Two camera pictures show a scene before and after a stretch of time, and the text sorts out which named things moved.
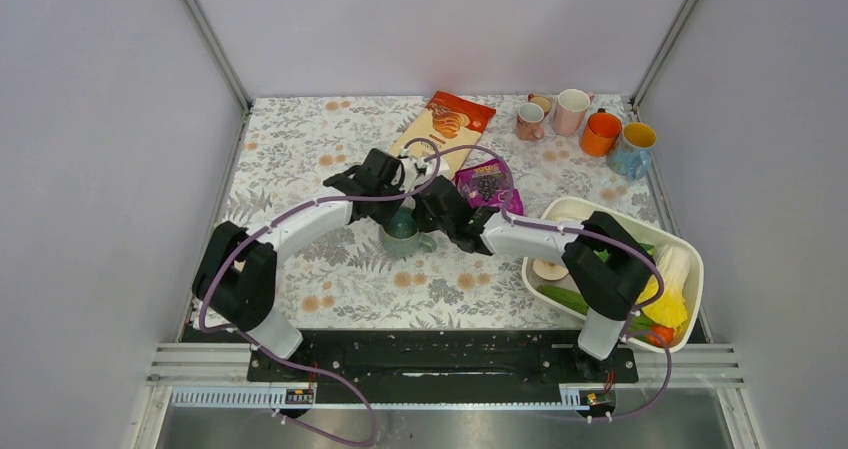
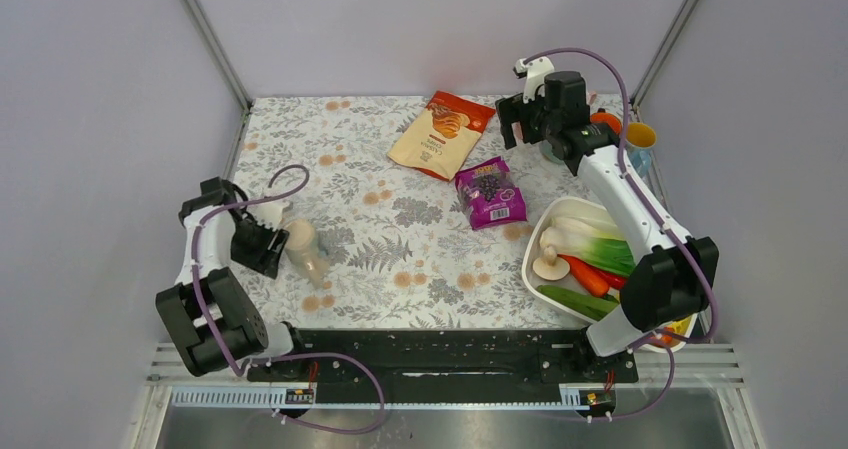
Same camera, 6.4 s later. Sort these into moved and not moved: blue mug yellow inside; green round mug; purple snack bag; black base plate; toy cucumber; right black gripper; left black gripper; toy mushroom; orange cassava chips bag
Moved: green round mug; right black gripper; left black gripper
Not moved: purple snack bag; black base plate; toy mushroom; orange cassava chips bag; blue mug yellow inside; toy cucumber
